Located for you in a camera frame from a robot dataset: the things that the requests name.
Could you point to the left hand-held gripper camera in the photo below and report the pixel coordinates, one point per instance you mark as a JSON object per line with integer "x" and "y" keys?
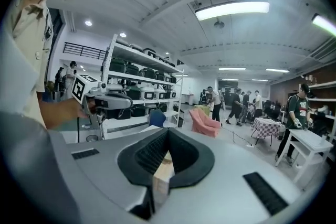
{"x": 102, "y": 85}

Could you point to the white metal shelving rack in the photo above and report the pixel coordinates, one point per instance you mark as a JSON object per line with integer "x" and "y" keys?
{"x": 136, "y": 56}

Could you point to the person's left forearm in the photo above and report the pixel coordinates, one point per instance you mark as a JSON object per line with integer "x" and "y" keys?
{"x": 60, "y": 112}

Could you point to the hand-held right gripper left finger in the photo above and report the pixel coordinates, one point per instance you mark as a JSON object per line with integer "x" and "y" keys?
{"x": 105, "y": 165}

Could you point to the round ceiling light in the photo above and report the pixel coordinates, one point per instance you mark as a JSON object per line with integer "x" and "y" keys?
{"x": 122, "y": 34}
{"x": 88, "y": 23}

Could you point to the black railing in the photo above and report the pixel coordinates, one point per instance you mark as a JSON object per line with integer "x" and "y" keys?
{"x": 84, "y": 51}

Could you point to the ceiling security camera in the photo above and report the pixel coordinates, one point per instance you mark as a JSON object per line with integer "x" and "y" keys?
{"x": 197, "y": 4}

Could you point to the long ceiling light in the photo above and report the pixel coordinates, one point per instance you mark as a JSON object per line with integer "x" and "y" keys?
{"x": 324, "y": 24}
{"x": 277, "y": 70}
{"x": 232, "y": 10}
{"x": 232, "y": 69}

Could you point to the dark window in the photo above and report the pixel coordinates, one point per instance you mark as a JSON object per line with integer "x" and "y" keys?
{"x": 56, "y": 23}

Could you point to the white wall shelf unit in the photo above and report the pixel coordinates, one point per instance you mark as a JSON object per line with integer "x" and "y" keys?
{"x": 323, "y": 99}

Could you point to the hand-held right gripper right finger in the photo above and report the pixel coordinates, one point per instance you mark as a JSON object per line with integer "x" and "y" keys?
{"x": 223, "y": 178}

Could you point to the pink covered chair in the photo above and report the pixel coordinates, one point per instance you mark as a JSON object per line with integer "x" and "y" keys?
{"x": 203, "y": 123}

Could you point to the white table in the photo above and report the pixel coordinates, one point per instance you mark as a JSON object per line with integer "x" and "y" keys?
{"x": 309, "y": 139}

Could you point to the purple checked covered table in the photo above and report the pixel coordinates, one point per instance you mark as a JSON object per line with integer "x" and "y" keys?
{"x": 266, "y": 127}

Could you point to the person's left hand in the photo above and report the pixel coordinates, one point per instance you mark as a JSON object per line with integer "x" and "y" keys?
{"x": 86, "y": 110}

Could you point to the person's beige shirt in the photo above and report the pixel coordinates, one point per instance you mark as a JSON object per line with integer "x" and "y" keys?
{"x": 29, "y": 29}

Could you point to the yellow covered table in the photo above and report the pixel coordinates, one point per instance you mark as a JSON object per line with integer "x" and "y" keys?
{"x": 202, "y": 108}

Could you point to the black plastic bin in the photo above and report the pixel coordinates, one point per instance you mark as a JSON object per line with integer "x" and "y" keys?
{"x": 180, "y": 122}

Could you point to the beige checked tablecloth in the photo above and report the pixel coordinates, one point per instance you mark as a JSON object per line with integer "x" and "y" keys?
{"x": 164, "y": 173}

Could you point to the blue chair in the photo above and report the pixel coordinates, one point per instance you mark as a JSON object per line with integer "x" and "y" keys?
{"x": 157, "y": 118}

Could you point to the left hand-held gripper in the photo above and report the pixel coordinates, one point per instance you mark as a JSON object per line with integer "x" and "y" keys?
{"x": 82, "y": 86}

